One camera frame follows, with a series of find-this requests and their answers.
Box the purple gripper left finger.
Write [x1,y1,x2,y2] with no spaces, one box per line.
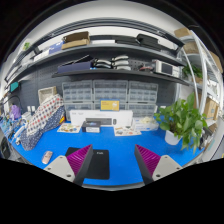
[44,145,93,186]

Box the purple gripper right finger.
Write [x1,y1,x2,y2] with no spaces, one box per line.
[134,145,182,185]

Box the black mouse pad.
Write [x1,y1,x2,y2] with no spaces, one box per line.
[65,147,110,180]

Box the blue table mat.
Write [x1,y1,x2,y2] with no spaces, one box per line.
[12,127,201,187]

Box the sticker sheet left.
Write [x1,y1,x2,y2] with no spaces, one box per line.
[58,123,81,133]

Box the sticker sheet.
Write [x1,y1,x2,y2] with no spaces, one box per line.
[58,123,81,133]
[114,126,141,137]

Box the clear plastic container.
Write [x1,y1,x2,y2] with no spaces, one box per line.
[133,117,159,131]

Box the small black box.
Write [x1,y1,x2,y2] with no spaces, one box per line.
[82,121,101,133]

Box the sticker sheet right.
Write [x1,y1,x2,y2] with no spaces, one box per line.
[114,126,141,137]

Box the green potted plant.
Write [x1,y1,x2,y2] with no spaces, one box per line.
[154,93,207,152]

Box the patterned fabric bag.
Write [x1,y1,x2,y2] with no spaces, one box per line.
[20,94,65,151]

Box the long white product box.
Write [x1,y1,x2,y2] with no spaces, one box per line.
[70,110,133,127]

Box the yellow card box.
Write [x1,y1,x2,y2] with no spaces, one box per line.
[100,100,119,111]

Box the right clear drawer organizer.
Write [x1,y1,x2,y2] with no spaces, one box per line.
[127,81,158,117]

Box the clear drawer organizer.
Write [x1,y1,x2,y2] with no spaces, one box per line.
[93,80,128,109]
[62,80,93,119]
[127,81,158,117]

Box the left clear drawer organizer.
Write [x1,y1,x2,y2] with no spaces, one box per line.
[62,80,93,119]

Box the woven storage basket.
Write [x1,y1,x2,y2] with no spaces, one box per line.
[38,86,57,104]

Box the middle clear drawer organizer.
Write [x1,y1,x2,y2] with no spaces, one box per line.
[93,80,128,109]

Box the white electronic instrument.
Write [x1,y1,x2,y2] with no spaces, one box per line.
[152,60,179,78]

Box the dark blue flat box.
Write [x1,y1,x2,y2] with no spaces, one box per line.
[58,61,92,74]

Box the white metal rack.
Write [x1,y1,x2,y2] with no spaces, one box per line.
[180,31,224,116]

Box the cardboard box on shelf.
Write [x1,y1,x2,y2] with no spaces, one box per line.
[61,31,90,50]

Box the dark wall shelf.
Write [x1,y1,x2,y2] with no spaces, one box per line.
[52,69,188,86]

